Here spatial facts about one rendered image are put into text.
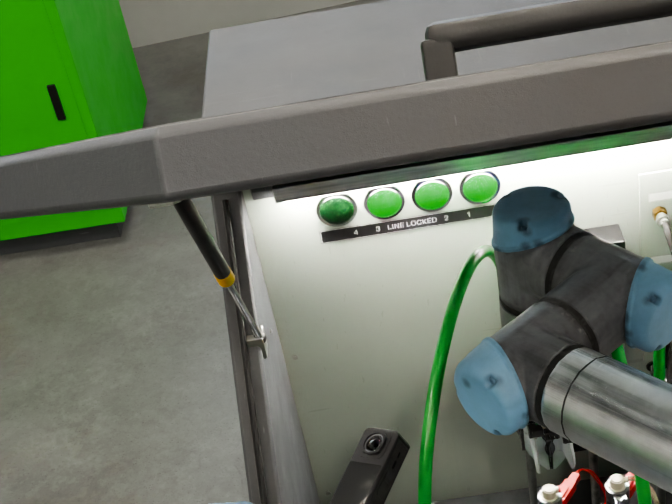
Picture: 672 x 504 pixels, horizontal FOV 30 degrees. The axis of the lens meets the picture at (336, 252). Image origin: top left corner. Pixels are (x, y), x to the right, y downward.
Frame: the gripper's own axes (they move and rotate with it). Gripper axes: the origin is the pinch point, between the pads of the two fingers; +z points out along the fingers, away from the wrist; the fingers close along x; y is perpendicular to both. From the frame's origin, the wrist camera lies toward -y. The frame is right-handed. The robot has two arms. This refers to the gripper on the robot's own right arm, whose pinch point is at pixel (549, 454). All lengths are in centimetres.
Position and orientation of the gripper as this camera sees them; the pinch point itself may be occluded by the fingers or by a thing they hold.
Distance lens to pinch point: 141.8
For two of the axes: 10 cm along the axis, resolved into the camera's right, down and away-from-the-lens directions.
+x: 9.9, -1.6, -0.6
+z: 1.6, 7.9, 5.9
